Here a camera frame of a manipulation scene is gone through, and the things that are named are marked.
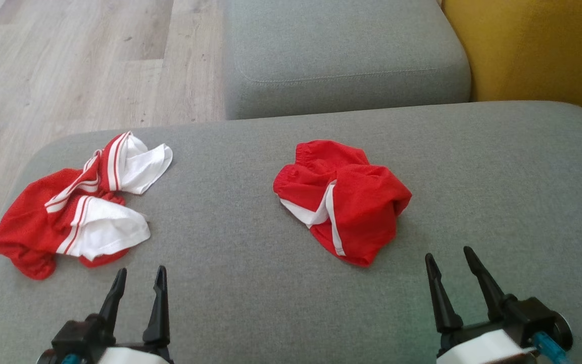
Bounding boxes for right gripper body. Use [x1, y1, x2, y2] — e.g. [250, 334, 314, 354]
[435, 296, 574, 364]

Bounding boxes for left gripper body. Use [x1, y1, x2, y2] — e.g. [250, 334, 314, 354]
[37, 313, 174, 364]

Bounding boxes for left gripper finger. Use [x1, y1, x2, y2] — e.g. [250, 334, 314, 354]
[98, 267, 128, 334]
[142, 265, 171, 348]

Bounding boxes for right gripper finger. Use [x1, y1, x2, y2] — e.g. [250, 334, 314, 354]
[463, 246, 518, 322]
[425, 253, 464, 333]

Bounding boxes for red shorts wide white panels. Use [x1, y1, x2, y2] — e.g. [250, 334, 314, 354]
[0, 131, 174, 281]

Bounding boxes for red shorts thin white trim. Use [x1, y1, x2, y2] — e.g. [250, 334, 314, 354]
[273, 140, 413, 267]

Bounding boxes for large grey sofa seat cushion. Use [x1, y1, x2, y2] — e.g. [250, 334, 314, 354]
[0, 101, 582, 364]

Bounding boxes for yellow upholstered panel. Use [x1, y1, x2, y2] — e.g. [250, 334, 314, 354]
[442, 0, 582, 118]

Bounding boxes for small grey sofa cushion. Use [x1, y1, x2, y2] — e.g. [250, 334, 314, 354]
[224, 0, 472, 120]

